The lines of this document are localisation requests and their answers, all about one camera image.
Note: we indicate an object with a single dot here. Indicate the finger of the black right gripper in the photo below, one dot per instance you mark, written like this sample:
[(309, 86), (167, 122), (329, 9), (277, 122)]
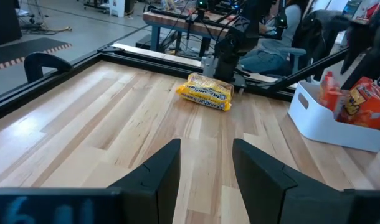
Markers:
[(358, 71)]

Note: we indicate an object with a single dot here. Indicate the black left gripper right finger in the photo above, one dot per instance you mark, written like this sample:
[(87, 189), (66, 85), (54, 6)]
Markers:
[(286, 202)]

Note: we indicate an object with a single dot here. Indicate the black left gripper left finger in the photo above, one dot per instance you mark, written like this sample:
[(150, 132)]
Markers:
[(84, 205)]

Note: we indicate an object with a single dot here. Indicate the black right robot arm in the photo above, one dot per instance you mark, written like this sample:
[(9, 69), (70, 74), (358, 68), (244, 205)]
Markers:
[(227, 59)]

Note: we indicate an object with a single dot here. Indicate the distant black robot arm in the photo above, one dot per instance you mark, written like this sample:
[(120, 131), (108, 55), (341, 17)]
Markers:
[(202, 6)]

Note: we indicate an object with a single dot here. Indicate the yellow Maruchan noodle pack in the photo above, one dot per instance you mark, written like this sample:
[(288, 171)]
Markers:
[(205, 91)]

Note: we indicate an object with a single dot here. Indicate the black office chair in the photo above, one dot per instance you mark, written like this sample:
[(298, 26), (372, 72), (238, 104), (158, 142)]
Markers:
[(324, 31)]

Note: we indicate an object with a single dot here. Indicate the white plastic bin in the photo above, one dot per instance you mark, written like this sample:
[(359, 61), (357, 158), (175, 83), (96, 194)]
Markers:
[(321, 127)]

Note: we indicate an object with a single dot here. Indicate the grey office chair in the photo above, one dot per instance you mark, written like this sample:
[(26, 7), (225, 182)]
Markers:
[(291, 53)]

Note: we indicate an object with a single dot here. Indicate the person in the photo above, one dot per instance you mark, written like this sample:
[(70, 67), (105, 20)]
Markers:
[(277, 43)]

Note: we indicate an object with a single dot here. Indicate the black table clamp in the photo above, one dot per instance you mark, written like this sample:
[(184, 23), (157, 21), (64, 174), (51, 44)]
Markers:
[(42, 63)]

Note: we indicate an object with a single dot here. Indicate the black hazard-striped floor mat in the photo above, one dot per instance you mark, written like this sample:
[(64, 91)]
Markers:
[(18, 49)]

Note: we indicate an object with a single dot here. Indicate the wooden workbench blue-grey legs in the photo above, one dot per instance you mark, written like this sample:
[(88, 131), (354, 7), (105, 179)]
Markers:
[(168, 21)]

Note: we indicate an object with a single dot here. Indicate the white trash bin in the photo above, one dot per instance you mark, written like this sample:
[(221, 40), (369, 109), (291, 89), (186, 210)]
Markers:
[(116, 6)]

